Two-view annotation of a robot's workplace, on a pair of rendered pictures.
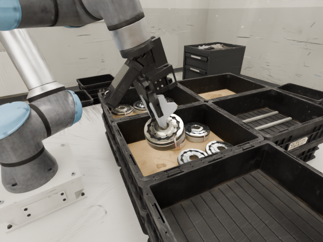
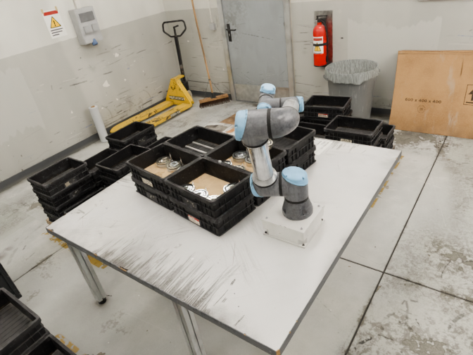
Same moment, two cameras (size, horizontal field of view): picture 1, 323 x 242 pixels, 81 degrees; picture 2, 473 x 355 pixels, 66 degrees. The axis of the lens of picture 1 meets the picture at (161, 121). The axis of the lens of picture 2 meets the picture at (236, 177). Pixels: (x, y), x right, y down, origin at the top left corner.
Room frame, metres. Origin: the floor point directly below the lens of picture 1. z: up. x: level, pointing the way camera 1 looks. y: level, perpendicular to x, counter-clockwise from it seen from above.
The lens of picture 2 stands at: (1.12, 1.72, 1.92)
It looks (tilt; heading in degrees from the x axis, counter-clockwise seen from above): 31 degrees down; 254
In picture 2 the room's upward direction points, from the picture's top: 10 degrees counter-clockwise
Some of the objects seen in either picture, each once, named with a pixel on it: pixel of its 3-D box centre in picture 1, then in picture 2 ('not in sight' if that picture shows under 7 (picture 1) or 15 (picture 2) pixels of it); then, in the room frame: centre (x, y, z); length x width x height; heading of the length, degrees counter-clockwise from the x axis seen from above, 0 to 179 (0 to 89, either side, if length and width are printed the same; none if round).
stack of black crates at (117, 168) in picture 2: not in sight; (131, 179); (1.19, -1.25, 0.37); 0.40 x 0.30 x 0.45; 33
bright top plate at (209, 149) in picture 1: (221, 150); (240, 154); (0.50, -0.20, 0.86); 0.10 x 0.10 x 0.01
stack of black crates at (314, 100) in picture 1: (294, 111); (67, 192); (1.74, -1.37, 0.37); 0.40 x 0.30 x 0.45; 33
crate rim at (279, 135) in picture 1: (268, 109); (199, 141); (0.69, -0.43, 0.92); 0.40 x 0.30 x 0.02; 115
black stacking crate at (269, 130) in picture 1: (265, 120); (200, 147); (0.69, -0.43, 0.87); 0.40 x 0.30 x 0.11; 115
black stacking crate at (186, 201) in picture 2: (149, 109); (208, 187); (0.79, 0.06, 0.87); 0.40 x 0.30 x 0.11; 115
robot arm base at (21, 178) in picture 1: (27, 162); (296, 202); (0.45, 0.42, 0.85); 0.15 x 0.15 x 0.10
